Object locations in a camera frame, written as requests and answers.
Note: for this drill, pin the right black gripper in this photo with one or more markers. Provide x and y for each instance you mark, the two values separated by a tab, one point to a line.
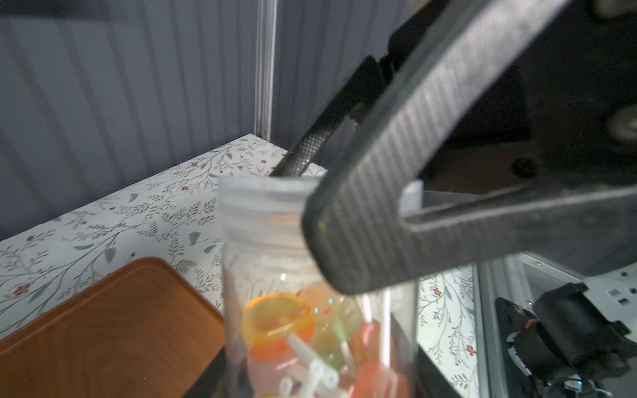
534	96

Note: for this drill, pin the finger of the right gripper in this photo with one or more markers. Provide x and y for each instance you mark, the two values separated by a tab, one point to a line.
354	100
361	243

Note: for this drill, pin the clear candy jar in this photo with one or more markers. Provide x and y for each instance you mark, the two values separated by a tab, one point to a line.
289	332

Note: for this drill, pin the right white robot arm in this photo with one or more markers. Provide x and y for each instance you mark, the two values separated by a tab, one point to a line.
555	322

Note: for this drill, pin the brown wooden tray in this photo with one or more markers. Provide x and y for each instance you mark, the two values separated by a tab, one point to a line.
143	331

